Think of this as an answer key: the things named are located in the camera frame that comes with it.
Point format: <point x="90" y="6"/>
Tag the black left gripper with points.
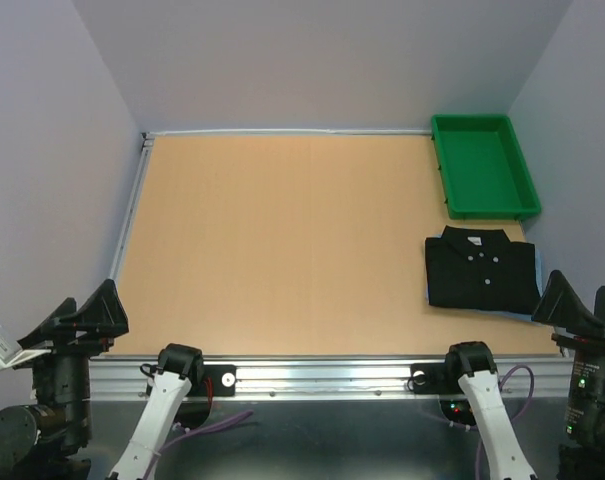
<point x="105" y="310"/>

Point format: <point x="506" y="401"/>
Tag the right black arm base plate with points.
<point x="440" y="378"/>

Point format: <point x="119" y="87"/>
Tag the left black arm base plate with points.
<point x="218" y="381"/>

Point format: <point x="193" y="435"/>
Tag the front aluminium rail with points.
<point x="118" y="378"/>

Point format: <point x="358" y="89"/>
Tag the black long sleeve shirt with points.
<point x="466" y="241"/>

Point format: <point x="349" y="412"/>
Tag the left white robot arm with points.
<point x="178" y="369"/>

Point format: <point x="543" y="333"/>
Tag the green plastic bin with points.
<point x="482" y="168"/>

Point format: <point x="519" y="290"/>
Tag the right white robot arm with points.
<point x="505" y="457"/>

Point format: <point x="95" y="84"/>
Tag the light blue shirt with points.
<point x="538" y="280"/>

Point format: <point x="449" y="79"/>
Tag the aluminium table frame rail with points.
<point x="130" y="213"/>

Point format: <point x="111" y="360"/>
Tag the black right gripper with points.
<point x="560" y="302"/>

